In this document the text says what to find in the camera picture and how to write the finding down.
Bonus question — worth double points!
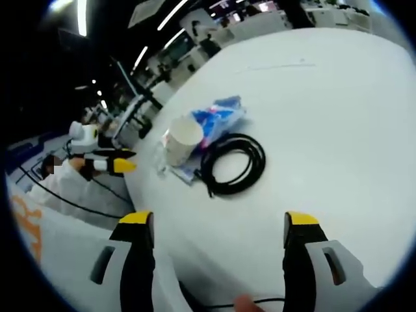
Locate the white tabletop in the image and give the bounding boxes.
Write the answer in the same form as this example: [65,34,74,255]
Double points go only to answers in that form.
[124,27,414,312]

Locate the blue white packet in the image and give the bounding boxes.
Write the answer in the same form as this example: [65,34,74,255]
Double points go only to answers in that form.
[168,155,200,185]

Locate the long black floor cable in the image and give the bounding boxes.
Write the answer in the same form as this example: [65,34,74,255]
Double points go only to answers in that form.
[18,164,131,219]

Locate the white paper cup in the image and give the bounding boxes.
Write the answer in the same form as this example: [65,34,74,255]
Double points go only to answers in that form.
[165,116,205,168]

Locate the black-legged desk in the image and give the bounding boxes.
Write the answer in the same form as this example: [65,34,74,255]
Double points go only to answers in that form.
[112,57,164,140]

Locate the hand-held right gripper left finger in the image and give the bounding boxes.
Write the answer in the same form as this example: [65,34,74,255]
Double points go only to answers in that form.
[70,210,155,312]

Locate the person's right hand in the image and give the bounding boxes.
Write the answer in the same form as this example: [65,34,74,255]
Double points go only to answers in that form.
[234,294,261,312]

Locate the blue snack packet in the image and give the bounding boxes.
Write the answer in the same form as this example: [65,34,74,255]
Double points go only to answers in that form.
[189,94,247,149]

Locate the thin black cable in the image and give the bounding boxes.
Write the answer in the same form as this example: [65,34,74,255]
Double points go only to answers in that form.
[194,296,287,308]

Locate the clear plastic wrapper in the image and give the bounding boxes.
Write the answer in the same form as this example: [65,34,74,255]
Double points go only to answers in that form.
[151,142,169,179]

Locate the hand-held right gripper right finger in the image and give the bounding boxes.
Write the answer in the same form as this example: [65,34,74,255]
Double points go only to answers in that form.
[281,211,385,312]

